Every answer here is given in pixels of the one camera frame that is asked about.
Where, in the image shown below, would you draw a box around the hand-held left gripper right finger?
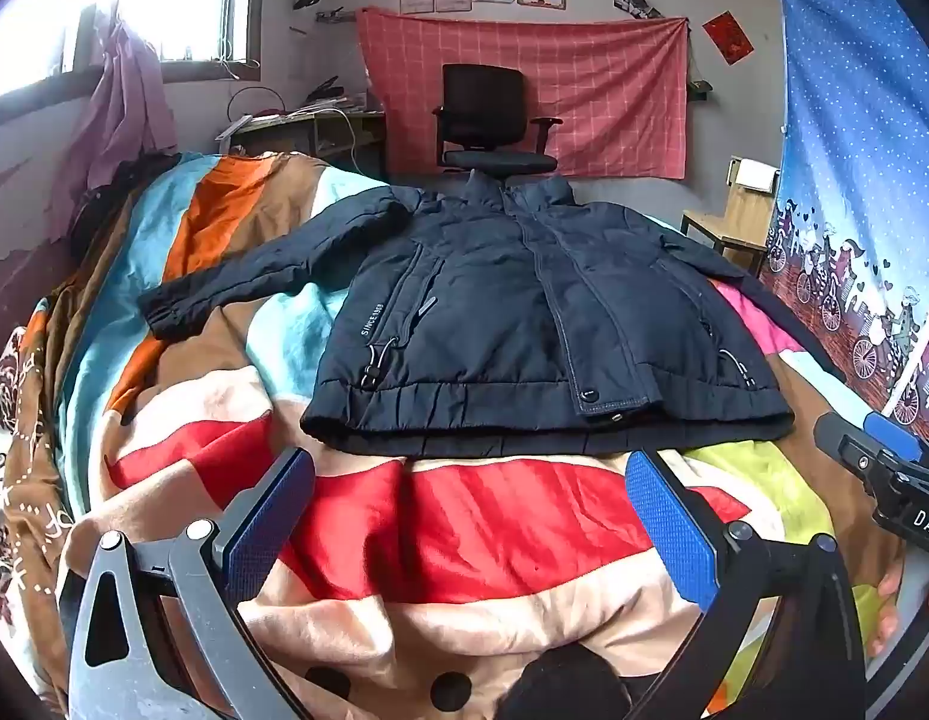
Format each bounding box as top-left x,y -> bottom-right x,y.
625,450 -> 866,720

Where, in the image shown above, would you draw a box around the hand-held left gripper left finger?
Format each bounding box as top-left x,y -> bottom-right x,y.
67,447 -> 317,720

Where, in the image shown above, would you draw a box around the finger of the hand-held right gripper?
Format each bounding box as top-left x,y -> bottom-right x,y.
863,411 -> 929,470
814,411 -> 889,479

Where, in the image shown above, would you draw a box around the navy padded jacket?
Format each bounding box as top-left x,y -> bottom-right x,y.
138,171 -> 847,460

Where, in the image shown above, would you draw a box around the person's right hand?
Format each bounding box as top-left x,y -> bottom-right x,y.
867,561 -> 929,661

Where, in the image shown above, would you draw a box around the colourful striped blanket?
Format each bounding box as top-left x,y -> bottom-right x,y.
0,151 -> 907,720

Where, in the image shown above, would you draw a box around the small wooden table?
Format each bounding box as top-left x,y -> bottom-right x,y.
680,156 -> 781,275

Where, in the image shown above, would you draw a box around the blue printed curtain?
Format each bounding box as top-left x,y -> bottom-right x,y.
756,0 -> 929,443

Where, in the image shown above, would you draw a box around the brown floral bedsheet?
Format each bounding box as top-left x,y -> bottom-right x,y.
0,326 -> 71,691

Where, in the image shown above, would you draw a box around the white box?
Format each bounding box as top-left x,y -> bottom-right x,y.
734,161 -> 778,194

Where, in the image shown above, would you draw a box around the cluttered desk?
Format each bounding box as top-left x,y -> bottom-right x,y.
217,109 -> 386,173

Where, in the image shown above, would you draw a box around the pink curtain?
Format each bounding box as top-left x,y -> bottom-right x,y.
55,4 -> 181,218

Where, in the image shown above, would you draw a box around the black office chair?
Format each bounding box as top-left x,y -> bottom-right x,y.
432,64 -> 564,177

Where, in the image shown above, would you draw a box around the window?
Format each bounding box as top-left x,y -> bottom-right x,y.
0,0 -> 259,102

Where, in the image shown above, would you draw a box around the white cable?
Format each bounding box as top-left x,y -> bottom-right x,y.
314,109 -> 368,173

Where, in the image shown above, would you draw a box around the red paper wall decoration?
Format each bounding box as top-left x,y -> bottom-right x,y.
702,11 -> 755,65

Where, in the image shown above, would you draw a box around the red checked wall cloth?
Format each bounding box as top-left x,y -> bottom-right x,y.
357,7 -> 692,181

